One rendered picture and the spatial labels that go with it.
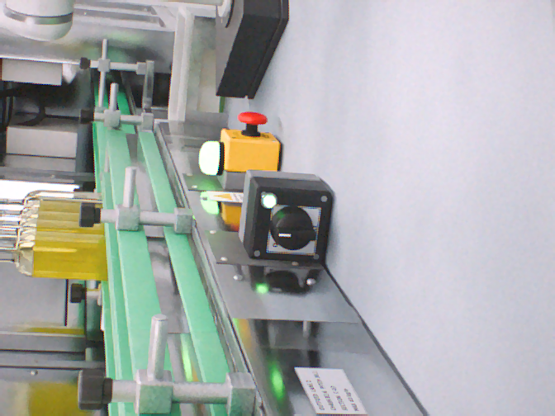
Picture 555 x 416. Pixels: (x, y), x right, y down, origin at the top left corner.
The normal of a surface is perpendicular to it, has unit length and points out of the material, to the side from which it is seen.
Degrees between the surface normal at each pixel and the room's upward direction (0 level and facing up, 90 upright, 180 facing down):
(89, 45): 90
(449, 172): 0
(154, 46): 90
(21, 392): 90
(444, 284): 0
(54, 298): 89
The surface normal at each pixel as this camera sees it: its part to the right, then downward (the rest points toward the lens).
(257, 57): 0.01, 0.94
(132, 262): 0.11, -0.96
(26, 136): 0.18, 0.27
